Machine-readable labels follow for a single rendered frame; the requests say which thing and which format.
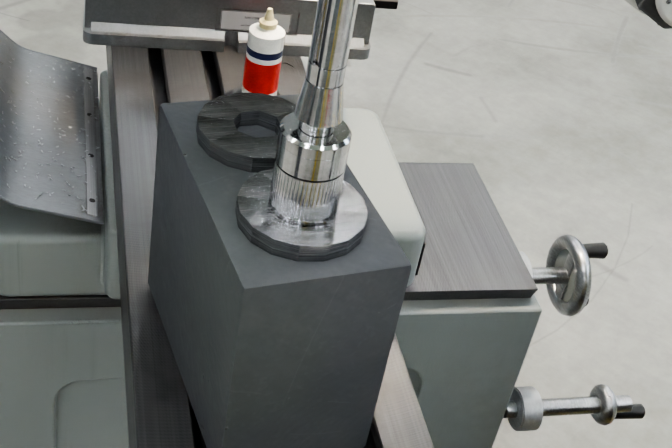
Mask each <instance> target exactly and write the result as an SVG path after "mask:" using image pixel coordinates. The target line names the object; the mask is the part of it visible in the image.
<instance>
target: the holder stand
mask: <svg viewBox="0 0 672 448"><path fill-rule="evenodd" d="M298 96H299V94H291V95H276V96H271V95H267V94H263V93H243V92H239V93H234V94H228V95H223V96H219V97H217V98H215V99H214V100H203V101H189V102H174V103H163V104H161V105H160V108H159V121H158V136H157V151H156V167H155V182H154V197H153V212H152V227H151V242H150V257H149V272H148V284H149V287H150V290H151V293H152V295H153V298H154V301H155V304H156V307H157V309H158V312H159V315H160V318H161V321H162V323H163V326H164V329H165V332H166V335H167V337H168V340H169V343H170V346H171V349H172V351H173V354H174V357H175V360H176V363H177V365H178V368H179V371H180V374H181V377H182V379H183V382H184V385H185V388H186V391H187V394H188V396H189V399H190V402H191V405H192V408H193V410H194V413H195V416H196V419H197V422H198V424H199V427H200V430H201V433H202V436H203V438H204V441H205V444H206V447H207V448H363V447H364V446H365V445H366V442H367V438H368V435H369V431H370V427H371V423H372V419H373V415H374V411H375V408H376V404H377V400H378V396H379V392H380V388H381V384H382V380H383V377H384V373H385V369H386V365H387V361H388V357H389V353H390V349H391V346H392V342H393V338H394V334H395V330H396V326H397V322H398V319H399V315H400V311H401V307H402V303H403V299H404V295H405V291H406V288H407V284H408V280H409V276H410V272H411V263H410V261H409V259H408V258H407V256H406V255H405V253H404V252H403V250H402V249H401V247H400V245H399V244H398V242H397V241H396V239H395V238H394V236H393V235H392V233H391V231H390V230H389V228H388V227H387V225H386V224H385V222H384V221H383V219H382V217H381V216H380V214H379V213H378V211H377V210H376V208H375V207H374V205H373V203H372V202H371V200H370V199H369V197H368V196H367V194H366V193H365V191H364V189H363V188H362V186H361V185H360V183H359V182H358V180H357V179H356V177H355V175H354V174H353V172H352V171H351V169H350V168H349V166H348V165H347V163H346V168H345V173H344V179H343V184H342V189H341V194H340V199H339V204H338V209H337V213H336V215H335V216H334V217H333V218H332V219H331V220H329V221H327V222H325V223H322V224H318V225H299V224H294V223H291V222H288V221H286V220H284V219H282V218H281V217H279V216H278V215H277V214H276V213H274V211H273V210H272V209H271V207H270V205H269V195H270V188H271V181H272V174H273V167H274V160H275V154H276V147H277V140H278V133H279V126H280V122H281V120H282V119H283V118H284V117H285V116H286V115H288V114H290V113H292V112H294V108H295V105H296V102H297V99H298Z"/></svg>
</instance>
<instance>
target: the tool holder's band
mask: <svg viewBox="0 0 672 448"><path fill-rule="evenodd" d="M351 137H352V132H351V129H350V127H349V126H348V125H347V124H346V123H345V122H344V121H343V120H342V122H341V123H340V124H339V125H337V126H335V127H334V131H333V132H332V133H331V134H329V135H327V136H312V135H309V134H307V133H305V132H304V131H303V130H301V128H300V127H299V120H298V119H297V117H296V116H295V114H294V112H292V113H290V114H288V115H286V116H285V117H284V118H283V119H282V120H281V122H280V126H279V133H278V138H279V141H280V143H281V145H282V146H283V147H284V148H285V149H286V150H288V151H289V152H291V153H292V154H294V155H296V156H299V157H302V158H305V159H309V160H317V161H326V160H333V159H336V158H339V157H341V156H343V155H344V154H346V153H347V151H348V150H349V147H350V143H351Z"/></svg>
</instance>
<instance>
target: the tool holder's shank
mask: <svg viewBox="0 0 672 448"><path fill-rule="evenodd" d="M358 1H359V0H317V7H316V13H315V19H314V26H313V32H312V38H311V44H310V51H309V57H308V63H307V70H306V76H305V79H304V82H303V85H302V88H301V91H300V94H299V96H298V99H297V102H296V105H295V108H294V114H295V116H296V117H297V119H298V120H299V127H300V128H301V130H303V131H304V132H305V133H307V134H309V135H312V136H327V135H329V134H331V133H332V132H333V131H334V127H335V126H337V125H339V124H340V123H341V122H342V120H343V91H344V78H345V72H346V67H347V61H348V56H349V50H350V45H351V39H352V34H353V29H354V23H355V18H356V12H357V7H358Z"/></svg>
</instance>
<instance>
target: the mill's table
mask: <svg viewBox="0 0 672 448"><path fill-rule="evenodd" d="M106 55H107V73H108V90H109V107H110V125H111V142H112V160H113V177H114V195H115V212H116V229H117V247H118V264H119V282H120V299H121V316H122V334H123V351H124V369H125V386H126V403H127V421H128V438H129V448H207V447H206V444H205V441H204V438H203V436H202V433H201V430H200V427H199V424H198V422H197V419H196V416H195V413H194V410H193V408H192V405H191V402H190V399H189V396H188V394H187V391H186V388H185V385H184V382H183V379H182V377H181V374H180V371H179V368H178V365H177V363H176V360H175V357H174V354H173V351H172V349H171V346H170V343H169V340H168V337H167V335H166V332H165V329H164V326H163V323H162V321H161V318H160V315H159V312H158V309H157V307H156V304H155V301H154V298H153V295H152V293H151V290H150V287H149V284H148V272H149V257H150V242H151V227H152V212H153V197H154V182H155V167H156V151H157V136H158V121H159V108H160V105H161V104H163V103H174V102H189V101H203V100H214V99H215V98H217V97H219V96H223V95H228V94H234V93H239V92H242V85H243V75H244V67H245V58H246V53H238V52H237V48H236V47H234V46H231V45H227V46H224V52H213V51H196V50H178V49H161V48H143V47H126V46H108V45H106ZM305 76H306V70H305V67H304V64H303V61H302V58H301V56H284V55H282V62H281V69H280V76H279V83H278V89H277V95H291V94H300V91H301V88H302V85H303V82H304V79H305ZM363 448H434V445H433V442H432V439H431V436H430V434H429V431H428V428H427V425H426V422H425V419H424V416H423V413H422V410H421V407H420V404H419V401H418V398H417V395H416V392H415V390H414V387H413V384H412V381H411V378H410V375H409V372H408V369H407V366H406V363H405V360H404V357H403V354H402V351H401V348H400V346H399V343H398V340H397V337H396V334H394V338H393V342H392V346H391V349H390V353H389V357H388V361H387V365H386V369H385V373H384V377H383V380H382V384H381V388H380V392H379V396H378V400H377V404H376V408H375V411H374V415H373V419H372V423H371V427H370V431H369V435H368V438H367V442H366V445H365V446H364V447H363Z"/></svg>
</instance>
